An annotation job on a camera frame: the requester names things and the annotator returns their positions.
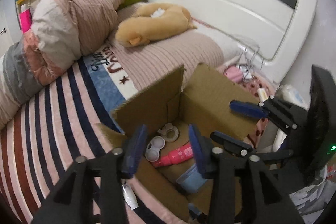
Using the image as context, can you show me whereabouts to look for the pink spray bottle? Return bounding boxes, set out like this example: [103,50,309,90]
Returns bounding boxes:
[152,142,194,168]

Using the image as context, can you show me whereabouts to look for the blue square box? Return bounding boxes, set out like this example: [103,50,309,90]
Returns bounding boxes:
[176,164,207,194]

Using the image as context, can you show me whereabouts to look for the small white spray bottle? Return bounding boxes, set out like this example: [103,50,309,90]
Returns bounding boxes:
[122,182,138,210]

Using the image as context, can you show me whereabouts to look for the brown cardboard box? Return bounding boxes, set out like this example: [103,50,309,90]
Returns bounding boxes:
[98,64,258,223]

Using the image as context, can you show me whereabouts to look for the striped plush blanket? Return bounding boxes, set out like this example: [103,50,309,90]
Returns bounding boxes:
[1,56,137,223]

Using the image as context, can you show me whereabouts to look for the pink ribbed pillow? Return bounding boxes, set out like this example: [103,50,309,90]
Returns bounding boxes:
[105,2,242,90]

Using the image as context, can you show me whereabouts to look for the tan plush neck pillow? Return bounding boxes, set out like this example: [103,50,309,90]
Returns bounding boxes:
[116,3,197,47]

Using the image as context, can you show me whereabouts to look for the rolled patchwork duvet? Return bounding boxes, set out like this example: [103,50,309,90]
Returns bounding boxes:
[1,0,125,128]

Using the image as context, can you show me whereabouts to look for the magenta gift bag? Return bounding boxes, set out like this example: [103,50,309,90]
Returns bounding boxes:
[19,9,32,33]

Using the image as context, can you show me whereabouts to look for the wire clothes hangers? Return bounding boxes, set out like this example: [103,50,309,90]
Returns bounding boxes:
[236,44,262,83]

